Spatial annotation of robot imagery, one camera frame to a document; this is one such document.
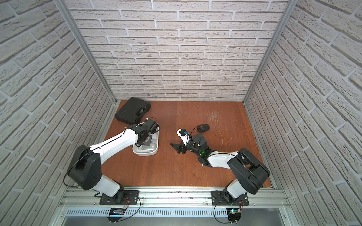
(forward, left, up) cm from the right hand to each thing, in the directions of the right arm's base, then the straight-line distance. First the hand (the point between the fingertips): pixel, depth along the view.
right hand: (175, 139), depth 82 cm
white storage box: (+3, +13, -5) cm, 14 cm away
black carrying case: (+31, +34, -7) cm, 47 cm away
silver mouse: (+1, +16, -11) cm, 20 cm away
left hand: (+2, +4, +4) cm, 6 cm away
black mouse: (+14, -20, -10) cm, 27 cm away
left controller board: (-33, +32, -12) cm, 47 cm away
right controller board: (-38, -29, -15) cm, 50 cm away
